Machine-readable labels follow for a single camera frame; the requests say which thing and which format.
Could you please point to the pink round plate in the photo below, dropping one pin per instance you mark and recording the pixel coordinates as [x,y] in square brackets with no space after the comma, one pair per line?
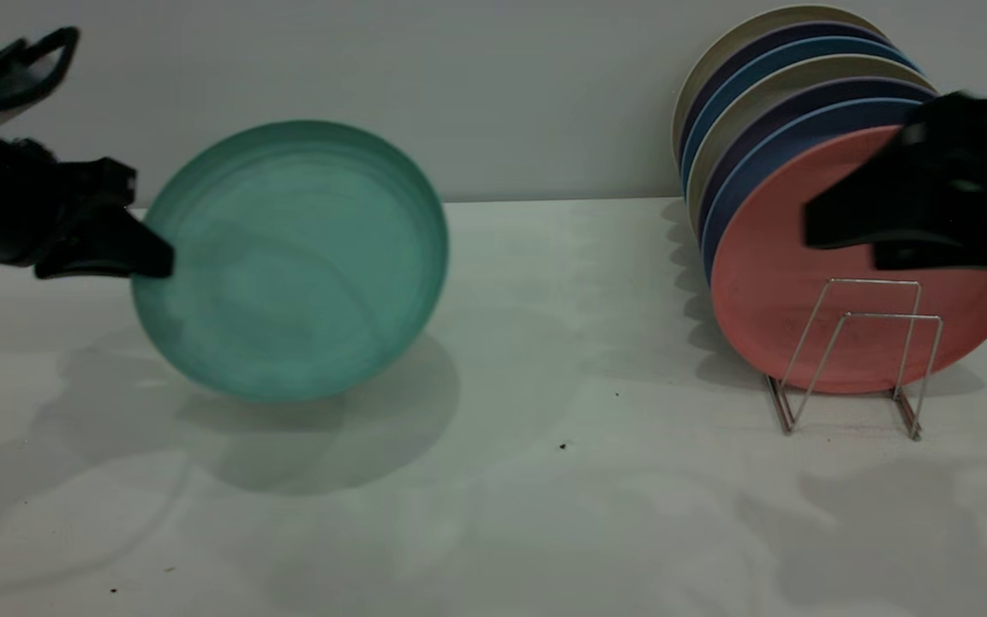
[768,300]

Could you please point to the beige round plate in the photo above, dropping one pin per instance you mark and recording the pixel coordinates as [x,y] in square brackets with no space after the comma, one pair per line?
[776,15]
[836,68]

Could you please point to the teal blue round plate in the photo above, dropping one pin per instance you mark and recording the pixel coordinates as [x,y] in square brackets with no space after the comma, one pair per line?
[810,49]

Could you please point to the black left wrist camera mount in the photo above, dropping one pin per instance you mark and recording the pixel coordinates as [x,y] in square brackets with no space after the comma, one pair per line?
[18,73]

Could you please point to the green round plate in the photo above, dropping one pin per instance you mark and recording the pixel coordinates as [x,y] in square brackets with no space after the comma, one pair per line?
[296,266]

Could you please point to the navy plate with blue rim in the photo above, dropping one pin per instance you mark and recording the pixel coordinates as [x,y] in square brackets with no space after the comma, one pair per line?
[802,128]

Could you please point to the dark purple round plate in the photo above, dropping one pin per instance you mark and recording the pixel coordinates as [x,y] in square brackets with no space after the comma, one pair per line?
[793,32]
[845,90]

